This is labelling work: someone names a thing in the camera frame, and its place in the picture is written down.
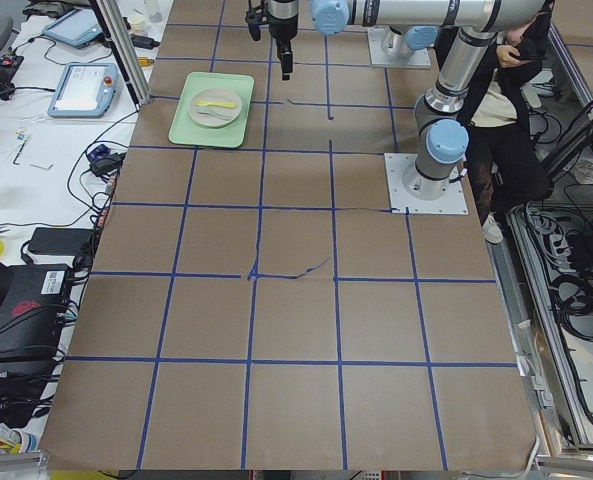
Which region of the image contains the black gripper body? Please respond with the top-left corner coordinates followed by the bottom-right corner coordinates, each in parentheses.
top-left (245, 0), bottom-right (297, 41)

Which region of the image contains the white round plate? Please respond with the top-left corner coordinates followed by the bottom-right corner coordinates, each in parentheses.
top-left (188, 88), bottom-right (242, 128)

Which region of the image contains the yellow plastic fork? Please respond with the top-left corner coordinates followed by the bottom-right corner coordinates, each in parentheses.
top-left (194, 100), bottom-right (238, 109)

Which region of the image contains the pale green plastic spoon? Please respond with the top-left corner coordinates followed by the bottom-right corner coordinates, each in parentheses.
top-left (197, 108), bottom-right (234, 121)

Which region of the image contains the light green tray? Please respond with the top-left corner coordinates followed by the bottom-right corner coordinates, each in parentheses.
top-left (168, 72), bottom-right (254, 148)

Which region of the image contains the far teach pendant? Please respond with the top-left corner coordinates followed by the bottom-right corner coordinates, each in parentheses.
top-left (42, 9), bottom-right (102, 49)

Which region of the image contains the teach pendant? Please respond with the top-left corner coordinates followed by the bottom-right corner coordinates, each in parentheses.
top-left (47, 63), bottom-right (119, 118)
top-left (42, 9), bottom-right (102, 49)

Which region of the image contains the near teach pendant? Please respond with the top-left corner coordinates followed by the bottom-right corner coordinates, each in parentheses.
top-left (47, 63), bottom-right (119, 118)

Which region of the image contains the person in black clothes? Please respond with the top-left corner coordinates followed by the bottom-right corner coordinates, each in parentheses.
top-left (458, 1), bottom-right (554, 244)

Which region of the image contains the black power adapter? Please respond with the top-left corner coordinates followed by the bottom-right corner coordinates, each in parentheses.
top-left (27, 227), bottom-right (92, 256)

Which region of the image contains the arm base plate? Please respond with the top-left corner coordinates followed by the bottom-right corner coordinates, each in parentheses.
top-left (384, 153), bottom-right (468, 215)
top-left (367, 26), bottom-right (437, 69)

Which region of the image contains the aluminium frame post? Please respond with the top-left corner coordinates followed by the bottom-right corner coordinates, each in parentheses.
top-left (89, 0), bottom-right (151, 107)

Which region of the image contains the floor cable bundle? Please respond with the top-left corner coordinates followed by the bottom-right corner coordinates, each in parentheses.
top-left (525, 199), bottom-right (593, 346)

